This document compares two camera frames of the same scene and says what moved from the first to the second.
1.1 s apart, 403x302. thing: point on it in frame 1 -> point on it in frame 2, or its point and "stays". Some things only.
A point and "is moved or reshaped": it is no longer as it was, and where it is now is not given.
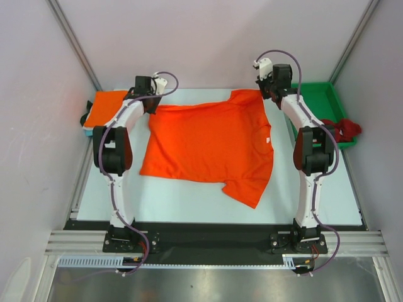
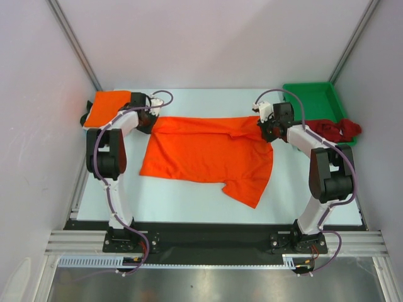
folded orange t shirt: x=104 y=105 stays
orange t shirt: x=228 y=141 is moved or reshaped
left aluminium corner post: x=59 y=14 stays
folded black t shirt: x=89 y=104 stays
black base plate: x=158 y=240 stays
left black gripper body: x=153 y=103 -> x=150 y=120
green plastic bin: x=323 y=100 stays
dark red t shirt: x=345 y=129 stays
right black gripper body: x=266 y=91 -> x=266 y=131
